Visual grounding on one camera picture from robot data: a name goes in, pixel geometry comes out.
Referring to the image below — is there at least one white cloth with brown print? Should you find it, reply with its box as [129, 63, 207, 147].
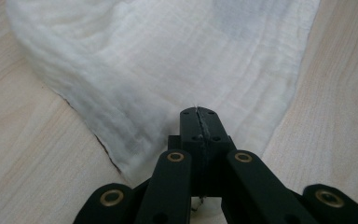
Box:
[5, 0, 322, 188]

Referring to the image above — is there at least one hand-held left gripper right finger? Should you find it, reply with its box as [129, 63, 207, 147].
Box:
[197, 106, 238, 198]

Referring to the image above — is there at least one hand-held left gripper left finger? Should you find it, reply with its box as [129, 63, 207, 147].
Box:
[167, 106, 206, 198]

